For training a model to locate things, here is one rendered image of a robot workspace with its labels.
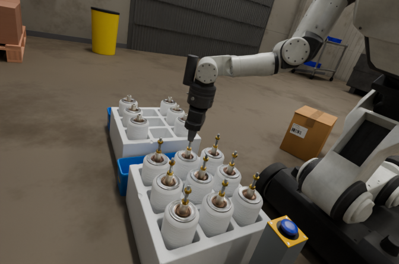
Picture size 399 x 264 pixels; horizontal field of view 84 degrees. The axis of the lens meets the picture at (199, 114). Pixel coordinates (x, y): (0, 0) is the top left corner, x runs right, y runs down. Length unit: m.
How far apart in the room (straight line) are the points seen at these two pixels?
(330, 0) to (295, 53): 0.17
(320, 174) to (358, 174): 0.10
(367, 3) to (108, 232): 1.01
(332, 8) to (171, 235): 0.75
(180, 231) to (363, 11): 0.71
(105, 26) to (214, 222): 3.11
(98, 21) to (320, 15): 3.05
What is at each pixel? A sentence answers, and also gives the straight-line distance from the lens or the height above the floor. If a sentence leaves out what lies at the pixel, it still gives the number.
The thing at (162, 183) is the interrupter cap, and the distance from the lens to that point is 0.72.
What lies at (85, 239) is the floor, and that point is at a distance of 0.91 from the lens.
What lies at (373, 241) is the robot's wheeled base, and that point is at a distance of 0.97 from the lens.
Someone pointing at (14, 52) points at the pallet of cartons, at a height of 0.10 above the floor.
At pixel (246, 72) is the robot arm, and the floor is 0.61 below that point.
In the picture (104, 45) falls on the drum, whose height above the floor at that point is 0.13.
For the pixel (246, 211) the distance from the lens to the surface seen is 0.75.
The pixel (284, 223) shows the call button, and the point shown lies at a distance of 0.62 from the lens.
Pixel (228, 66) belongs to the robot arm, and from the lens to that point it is 0.75.
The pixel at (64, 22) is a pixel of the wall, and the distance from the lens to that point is 4.24.
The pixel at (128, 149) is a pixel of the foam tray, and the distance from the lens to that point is 1.03.
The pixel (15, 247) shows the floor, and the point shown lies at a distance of 0.94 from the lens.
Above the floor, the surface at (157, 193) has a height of 0.24.
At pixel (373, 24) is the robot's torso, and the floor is 0.80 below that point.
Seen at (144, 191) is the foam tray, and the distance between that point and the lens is 0.79.
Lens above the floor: 0.72
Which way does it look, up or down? 22 degrees down
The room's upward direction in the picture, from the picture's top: 13 degrees clockwise
